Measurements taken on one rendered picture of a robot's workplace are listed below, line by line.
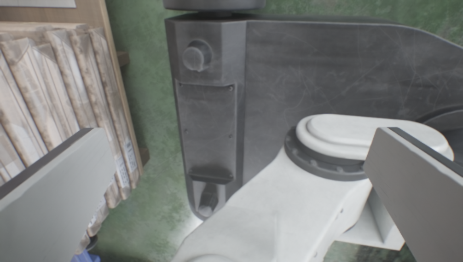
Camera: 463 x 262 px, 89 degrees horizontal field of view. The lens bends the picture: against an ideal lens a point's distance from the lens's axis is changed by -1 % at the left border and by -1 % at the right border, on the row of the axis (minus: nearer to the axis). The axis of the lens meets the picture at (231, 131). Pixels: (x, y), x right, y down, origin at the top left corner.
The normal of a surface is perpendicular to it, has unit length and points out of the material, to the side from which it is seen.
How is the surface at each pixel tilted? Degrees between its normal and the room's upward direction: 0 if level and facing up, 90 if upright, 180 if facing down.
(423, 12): 0
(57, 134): 90
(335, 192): 90
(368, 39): 0
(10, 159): 90
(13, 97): 90
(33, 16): 0
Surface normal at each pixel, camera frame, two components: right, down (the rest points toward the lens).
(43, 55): 0.98, 0.12
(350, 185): 0.00, -0.86
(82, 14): -0.19, 0.50
